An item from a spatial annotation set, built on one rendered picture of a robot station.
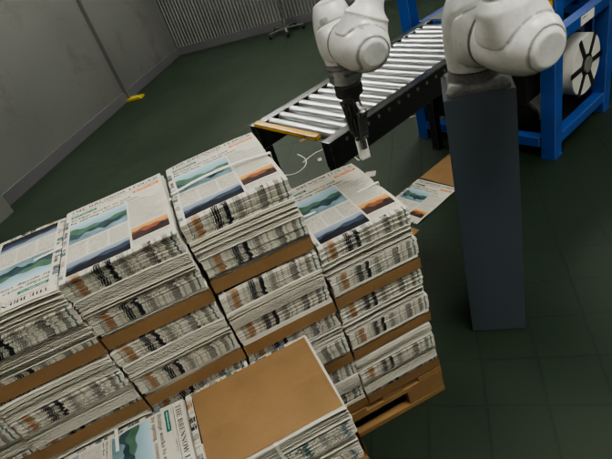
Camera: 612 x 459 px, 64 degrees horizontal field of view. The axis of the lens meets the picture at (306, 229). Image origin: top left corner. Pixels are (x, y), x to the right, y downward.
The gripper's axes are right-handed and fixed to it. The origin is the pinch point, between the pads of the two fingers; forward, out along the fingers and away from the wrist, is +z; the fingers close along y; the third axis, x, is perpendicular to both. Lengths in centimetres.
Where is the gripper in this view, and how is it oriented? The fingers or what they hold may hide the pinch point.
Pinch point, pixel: (362, 147)
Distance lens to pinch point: 146.1
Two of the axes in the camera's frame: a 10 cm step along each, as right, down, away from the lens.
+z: 2.8, 7.9, 5.5
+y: 3.6, 4.5, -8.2
